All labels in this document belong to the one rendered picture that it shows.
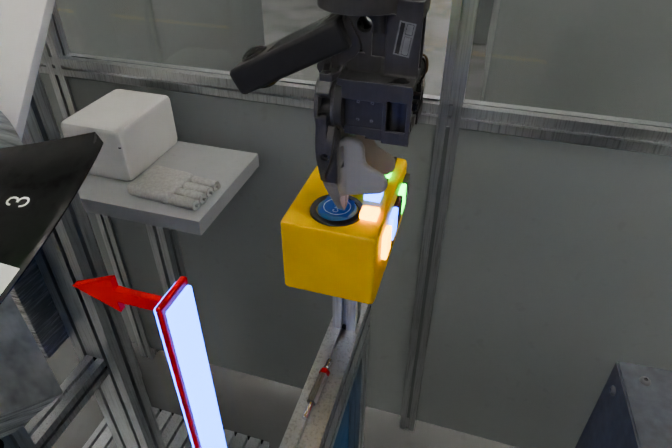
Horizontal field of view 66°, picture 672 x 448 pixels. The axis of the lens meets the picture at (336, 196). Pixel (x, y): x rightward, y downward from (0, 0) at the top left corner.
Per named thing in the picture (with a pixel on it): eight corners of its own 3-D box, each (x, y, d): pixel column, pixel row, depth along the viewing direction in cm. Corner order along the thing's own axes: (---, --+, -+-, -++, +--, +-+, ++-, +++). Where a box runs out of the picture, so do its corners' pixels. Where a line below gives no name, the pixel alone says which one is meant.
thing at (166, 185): (157, 172, 98) (154, 162, 97) (223, 188, 94) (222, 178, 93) (126, 195, 92) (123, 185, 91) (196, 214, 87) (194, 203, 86)
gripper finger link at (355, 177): (381, 234, 48) (387, 148, 43) (321, 223, 50) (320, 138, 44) (388, 215, 51) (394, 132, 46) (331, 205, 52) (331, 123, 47)
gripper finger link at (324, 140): (332, 192, 46) (332, 100, 41) (316, 189, 46) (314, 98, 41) (347, 166, 49) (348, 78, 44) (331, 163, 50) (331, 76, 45)
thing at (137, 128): (115, 132, 112) (102, 84, 106) (180, 142, 108) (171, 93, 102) (59, 171, 99) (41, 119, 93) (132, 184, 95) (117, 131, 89)
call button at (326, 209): (324, 204, 55) (324, 191, 54) (360, 211, 54) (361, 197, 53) (312, 226, 52) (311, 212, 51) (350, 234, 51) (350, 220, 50)
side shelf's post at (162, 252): (206, 416, 150) (147, 175, 103) (218, 420, 149) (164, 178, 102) (199, 428, 147) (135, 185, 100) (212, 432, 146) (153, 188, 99)
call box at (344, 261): (328, 213, 69) (327, 144, 63) (402, 227, 67) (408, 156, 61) (284, 296, 57) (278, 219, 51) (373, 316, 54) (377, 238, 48)
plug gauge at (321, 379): (325, 356, 62) (298, 413, 56) (334, 358, 61) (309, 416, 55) (325, 361, 62) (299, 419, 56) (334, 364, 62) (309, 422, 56)
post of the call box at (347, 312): (339, 310, 69) (339, 239, 62) (360, 315, 69) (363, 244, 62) (332, 327, 67) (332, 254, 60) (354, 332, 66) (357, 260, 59)
